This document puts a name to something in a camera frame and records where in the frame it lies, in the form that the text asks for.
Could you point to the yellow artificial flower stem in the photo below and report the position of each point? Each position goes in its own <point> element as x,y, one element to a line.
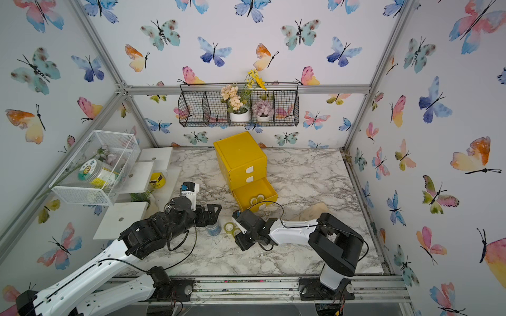
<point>252,81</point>

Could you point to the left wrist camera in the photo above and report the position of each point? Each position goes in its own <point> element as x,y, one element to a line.
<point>190,190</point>

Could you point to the white stepped shelf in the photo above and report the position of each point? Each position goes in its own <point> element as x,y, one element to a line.
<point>136,200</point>

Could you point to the clear mesh storage box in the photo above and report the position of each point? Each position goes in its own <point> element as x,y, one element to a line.
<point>117,149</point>

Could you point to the beige work glove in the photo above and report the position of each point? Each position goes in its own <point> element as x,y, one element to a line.
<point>313,212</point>

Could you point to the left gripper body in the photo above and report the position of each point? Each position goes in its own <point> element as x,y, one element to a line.
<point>190,219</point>

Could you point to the peach flowers white pot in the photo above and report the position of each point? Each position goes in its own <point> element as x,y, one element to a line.
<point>238,110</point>

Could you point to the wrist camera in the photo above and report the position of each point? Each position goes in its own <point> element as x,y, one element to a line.
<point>190,190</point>
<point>235,218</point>

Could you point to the yellow toy on shelf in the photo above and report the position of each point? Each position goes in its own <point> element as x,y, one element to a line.
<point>157,181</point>

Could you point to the green lid plastic jar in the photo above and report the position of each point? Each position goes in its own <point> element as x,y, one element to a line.
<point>97,174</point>

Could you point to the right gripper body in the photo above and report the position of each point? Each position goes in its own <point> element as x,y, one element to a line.
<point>243,240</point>

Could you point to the pink flowers white pot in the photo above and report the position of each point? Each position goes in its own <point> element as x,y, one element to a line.
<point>263,110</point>

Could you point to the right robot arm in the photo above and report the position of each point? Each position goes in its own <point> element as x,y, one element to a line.
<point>338,245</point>

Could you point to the yellow drawer cabinet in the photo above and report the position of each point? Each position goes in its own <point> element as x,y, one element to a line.
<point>243,165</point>

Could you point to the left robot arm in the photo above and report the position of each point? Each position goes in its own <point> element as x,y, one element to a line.
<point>64,296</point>

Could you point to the black wire wall basket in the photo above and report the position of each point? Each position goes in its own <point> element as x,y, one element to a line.
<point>200,105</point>

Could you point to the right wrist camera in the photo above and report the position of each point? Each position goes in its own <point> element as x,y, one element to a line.
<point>235,218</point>

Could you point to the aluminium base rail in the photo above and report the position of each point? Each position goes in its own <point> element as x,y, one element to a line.
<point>206,290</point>

